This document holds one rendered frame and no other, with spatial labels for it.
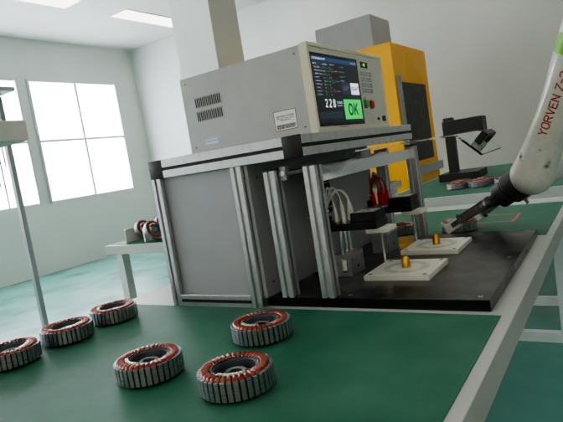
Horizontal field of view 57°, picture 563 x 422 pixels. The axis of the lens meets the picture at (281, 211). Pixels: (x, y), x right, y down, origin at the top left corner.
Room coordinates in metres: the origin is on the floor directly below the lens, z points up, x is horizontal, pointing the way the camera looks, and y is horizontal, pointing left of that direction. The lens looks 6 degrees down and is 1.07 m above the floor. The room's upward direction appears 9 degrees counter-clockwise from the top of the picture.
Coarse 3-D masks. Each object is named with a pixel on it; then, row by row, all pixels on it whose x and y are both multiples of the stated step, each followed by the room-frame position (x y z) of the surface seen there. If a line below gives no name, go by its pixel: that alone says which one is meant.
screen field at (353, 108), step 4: (344, 100) 1.31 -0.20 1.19; (348, 100) 1.33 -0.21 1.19; (352, 100) 1.35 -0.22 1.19; (356, 100) 1.37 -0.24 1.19; (344, 104) 1.31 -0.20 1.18; (348, 104) 1.32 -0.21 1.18; (352, 104) 1.35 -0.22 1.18; (356, 104) 1.37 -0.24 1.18; (360, 104) 1.39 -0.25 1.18; (344, 108) 1.31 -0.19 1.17; (348, 108) 1.32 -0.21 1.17; (352, 108) 1.34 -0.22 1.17; (356, 108) 1.36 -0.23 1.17; (360, 108) 1.39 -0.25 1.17; (348, 112) 1.32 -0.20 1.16; (352, 112) 1.34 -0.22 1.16; (356, 112) 1.36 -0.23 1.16; (360, 112) 1.38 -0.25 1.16; (348, 116) 1.32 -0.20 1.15; (352, 116) 1.34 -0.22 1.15; (356, 116) 1.36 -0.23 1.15; (360, 116) 1.38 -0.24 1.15
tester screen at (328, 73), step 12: (312, 60) 1.20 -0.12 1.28; (324, 60) 1.25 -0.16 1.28; (336, 60) 1.30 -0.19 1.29; (312, 72) 1.19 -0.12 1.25; (324, 72) 1.24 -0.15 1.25; (336, 72) 1.29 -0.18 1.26; (348, 72) 1.35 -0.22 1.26; (324, 84) 1.23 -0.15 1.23; (336, 84) 1.28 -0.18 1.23; (324, 96) 1.22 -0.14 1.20; (336, 96) 1.28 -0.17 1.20; (348, 96) 1.33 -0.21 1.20; (324, 108) 1.22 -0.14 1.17; (324, 120) 1.21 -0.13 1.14; (336, 120) 1.26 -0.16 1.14; (348, 120) 1.31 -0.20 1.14; (360, 120) 1.38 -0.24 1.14
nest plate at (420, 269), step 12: (384, 264) 1.24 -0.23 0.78; (396, 264) 1.22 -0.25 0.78; (420, 264) 1.18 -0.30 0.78; (432, 264) 1.16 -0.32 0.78; (444, 264) 1.17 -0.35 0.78; (372, 276) 1.14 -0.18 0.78; (384, 276) 1.13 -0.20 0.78; (396, 276) 1.11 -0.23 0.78; (408, 276) 1.10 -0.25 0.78; (420, 276) 1.08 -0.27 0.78; (432, 276) 1.09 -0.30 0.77
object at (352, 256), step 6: (348, 252) 1.24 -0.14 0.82; (354, 252) 1.24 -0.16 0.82; (360, 252) 1.26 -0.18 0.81; (336, 258) 1.23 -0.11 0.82; (342, 258) 1.22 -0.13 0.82; (348, 258) 1.22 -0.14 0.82; (354, 258) 1.23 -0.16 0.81; (360, 258) 1.26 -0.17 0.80; (336, 264) 1.24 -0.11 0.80; (348, 264) 1.22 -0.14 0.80; (354, 264) 1.23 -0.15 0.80; (360, 264) 1.26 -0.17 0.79; (342, 270) 1.23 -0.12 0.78; (348, 270) 1.22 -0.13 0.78; (354, 270) 1.22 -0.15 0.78; (360, 270) 1.25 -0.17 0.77
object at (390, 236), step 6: (372, 234) 1.44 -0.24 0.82; (378, 234) 1.43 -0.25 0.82; (384, 234) 1.42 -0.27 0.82; (390, 234) 1.43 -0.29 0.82; (396, 234) 1.47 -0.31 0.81; (372, 240) 1.44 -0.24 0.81; (378, 240) 1.43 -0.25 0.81; (390, 240) 1.43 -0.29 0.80; (396, 240) 1.47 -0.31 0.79; (372, 246) 1.44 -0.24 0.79; (378, 246) 1.43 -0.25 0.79; (390, 246) 1.43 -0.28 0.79; (396, 246) 1.46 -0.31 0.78; (378, 252) 1.43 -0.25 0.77
